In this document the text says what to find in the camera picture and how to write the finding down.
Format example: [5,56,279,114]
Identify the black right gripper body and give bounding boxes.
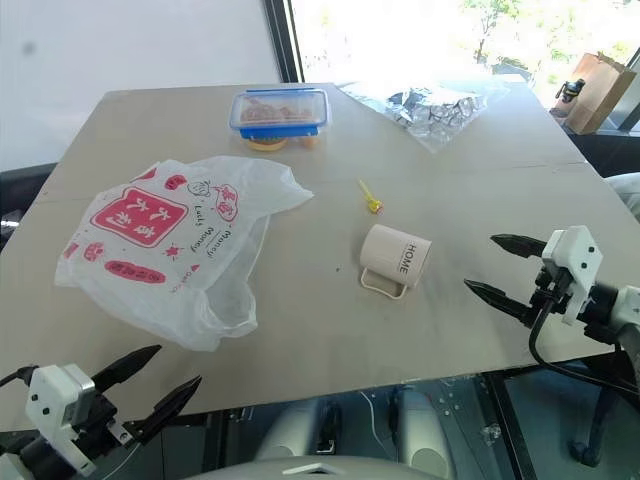
[529,266,572,327]

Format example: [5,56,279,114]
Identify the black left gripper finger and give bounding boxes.
[126,375,203,445]
[92,344,163,400]

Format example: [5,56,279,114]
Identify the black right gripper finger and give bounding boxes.
[463,278,540,330]
[490,234,549,260]

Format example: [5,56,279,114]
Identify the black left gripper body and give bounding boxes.
[73,389,135,449]

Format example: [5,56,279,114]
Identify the white padded seat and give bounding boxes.
[606,172,640,222]

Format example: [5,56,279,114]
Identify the white plastic bag red print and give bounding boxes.
[53,155,315,353]

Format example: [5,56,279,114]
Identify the beige mug HOME print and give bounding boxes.
[358,223,434,301]

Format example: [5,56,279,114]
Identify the silver robot chest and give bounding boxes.
[183,453,426,480]

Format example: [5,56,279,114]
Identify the small yellow plastic pick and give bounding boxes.
[357,179,385,215]

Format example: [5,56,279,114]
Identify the black chair base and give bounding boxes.
[568,347,631,469]

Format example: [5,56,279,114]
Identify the black bottle yellow band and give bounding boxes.
[551,78,586,121]

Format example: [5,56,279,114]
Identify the clear bag with silver foil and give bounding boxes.
[335,74,511,155]

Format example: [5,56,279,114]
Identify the brown paper bag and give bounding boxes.
[567,51,638,135]

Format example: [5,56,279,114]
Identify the black chair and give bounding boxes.
[0,161,57,251]

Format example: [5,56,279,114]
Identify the clear food box blue lid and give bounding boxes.
[229,88,331,141]

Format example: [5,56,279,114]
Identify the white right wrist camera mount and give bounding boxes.
[541,225,604,327]

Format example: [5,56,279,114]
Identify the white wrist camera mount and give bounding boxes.
[541,225,604,327]
[24,363,97,477]

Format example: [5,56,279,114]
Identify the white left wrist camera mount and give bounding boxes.
[24,363,97,477]

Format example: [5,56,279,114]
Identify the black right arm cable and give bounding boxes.
[528,294,640,394]

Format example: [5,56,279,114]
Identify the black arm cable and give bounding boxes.
[0,366,40,390]
[528,294,640,394]

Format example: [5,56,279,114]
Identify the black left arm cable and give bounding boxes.
[0,366,40,390]

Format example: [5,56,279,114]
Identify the black table frame bar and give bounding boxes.
[487,373,537,480]

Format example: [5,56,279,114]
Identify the black window frame post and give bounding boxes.
[263,0,306,84]

